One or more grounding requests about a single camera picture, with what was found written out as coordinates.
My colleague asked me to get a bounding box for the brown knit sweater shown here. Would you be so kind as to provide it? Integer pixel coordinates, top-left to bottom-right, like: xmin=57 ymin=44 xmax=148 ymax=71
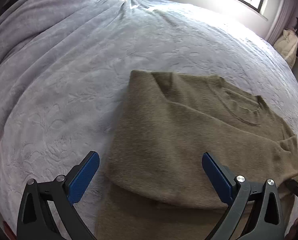
xmin=96 ymin=70 xmax=298 ymax=239

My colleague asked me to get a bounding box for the person's right hand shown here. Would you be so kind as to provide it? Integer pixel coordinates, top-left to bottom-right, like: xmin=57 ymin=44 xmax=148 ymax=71
xmin=284 ymin=218 xmax=298 ymax=240

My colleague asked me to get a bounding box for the beige hanging coat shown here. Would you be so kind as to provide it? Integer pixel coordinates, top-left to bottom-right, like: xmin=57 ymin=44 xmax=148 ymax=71
xmin=273 ymin=29 xmax=298 ymax=69

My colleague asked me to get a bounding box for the lavender embossed bed blanket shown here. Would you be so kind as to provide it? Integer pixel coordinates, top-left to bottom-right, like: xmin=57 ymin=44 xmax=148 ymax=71
xmin=0 ymin=0 xmax=298 ymax=238

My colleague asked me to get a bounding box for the grey striped curtain right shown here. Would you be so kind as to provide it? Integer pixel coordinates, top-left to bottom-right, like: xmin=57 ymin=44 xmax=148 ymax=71
xmin=265 ymin=0 xmax=297 ymax=45

